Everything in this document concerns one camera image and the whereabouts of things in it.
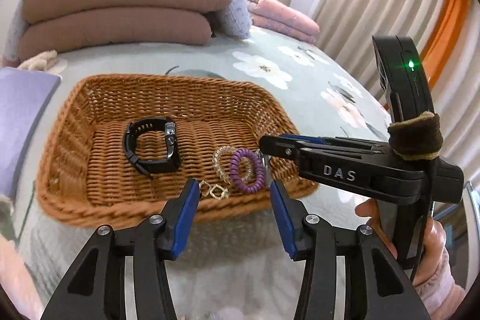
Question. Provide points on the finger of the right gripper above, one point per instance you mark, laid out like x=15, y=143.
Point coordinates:
x=309, y=139
x=278, y=146

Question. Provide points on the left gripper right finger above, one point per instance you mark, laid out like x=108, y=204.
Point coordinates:
x=376, y=285

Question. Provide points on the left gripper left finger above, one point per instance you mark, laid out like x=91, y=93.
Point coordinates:
x=94, y=286

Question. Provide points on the person's right hand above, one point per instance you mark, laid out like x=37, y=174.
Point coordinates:
x=433, y=267

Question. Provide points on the brown band on gripper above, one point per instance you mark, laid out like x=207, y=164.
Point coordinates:
x=418, y=138

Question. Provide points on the gold diamond earrings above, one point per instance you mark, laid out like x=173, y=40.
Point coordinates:
x=214, y=191

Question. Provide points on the black smart watch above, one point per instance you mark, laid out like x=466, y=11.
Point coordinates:
x=150, y=146

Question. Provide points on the green floral bedspread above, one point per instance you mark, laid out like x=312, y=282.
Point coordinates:
x=233, y=268

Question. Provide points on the brown wicker basket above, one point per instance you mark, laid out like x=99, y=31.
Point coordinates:
x=84, y=178

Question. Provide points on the orange curtain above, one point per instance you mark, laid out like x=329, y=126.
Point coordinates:
x=443, y=39

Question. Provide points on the pink folded blanket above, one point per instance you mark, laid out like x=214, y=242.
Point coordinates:
x=277, y=17

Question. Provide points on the beige pleated curtain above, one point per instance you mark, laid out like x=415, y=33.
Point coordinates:
x=346, y=31

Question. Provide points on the purple cover book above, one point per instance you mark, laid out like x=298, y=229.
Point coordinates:
x=24, y=96

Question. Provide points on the cream plush toy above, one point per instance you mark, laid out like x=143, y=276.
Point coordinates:
x=47, y=61

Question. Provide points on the brown folded quilt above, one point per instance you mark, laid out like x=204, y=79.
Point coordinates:
x=67, y=25

